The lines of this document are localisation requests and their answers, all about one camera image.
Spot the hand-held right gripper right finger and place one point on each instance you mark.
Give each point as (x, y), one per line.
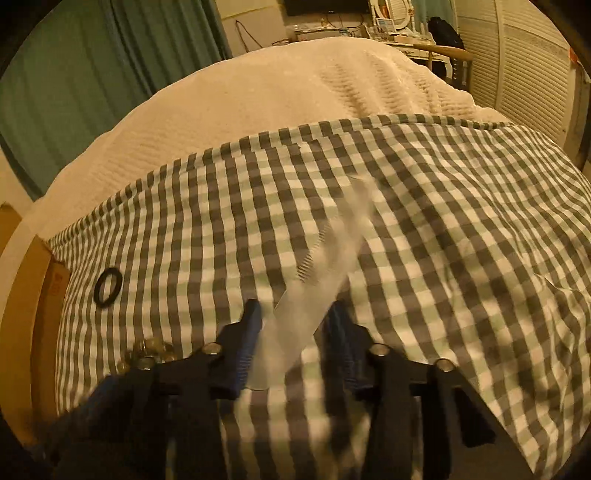
(342, 333)

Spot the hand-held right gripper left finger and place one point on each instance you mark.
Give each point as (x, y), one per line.
(249, 333)

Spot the transparent plastic ruler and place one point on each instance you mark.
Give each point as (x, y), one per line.
(318, 286)

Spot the brown cardboard box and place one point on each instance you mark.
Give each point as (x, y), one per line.
(23, 323)

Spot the grey checked blanket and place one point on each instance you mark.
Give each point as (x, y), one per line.
(461, 230)

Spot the cream textured bed cover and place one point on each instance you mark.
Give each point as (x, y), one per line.
(300, 92)

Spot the wooden dressing desk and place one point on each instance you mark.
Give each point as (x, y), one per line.
(406, 42)

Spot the wooden chair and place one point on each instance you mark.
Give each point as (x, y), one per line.
(443, 50)

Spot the wide green curtain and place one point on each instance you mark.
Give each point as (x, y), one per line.
(115, 60)

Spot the black bag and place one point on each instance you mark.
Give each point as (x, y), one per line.
(445, 32)

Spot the white vanity mirror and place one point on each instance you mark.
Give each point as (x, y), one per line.
(375, 11)

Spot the white louvered wardrobe doors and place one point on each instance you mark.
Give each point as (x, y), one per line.
(517, 60)

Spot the black television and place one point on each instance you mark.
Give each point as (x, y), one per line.
(323, 5)

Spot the narrow green curtain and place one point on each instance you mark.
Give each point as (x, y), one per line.
(434, 9)

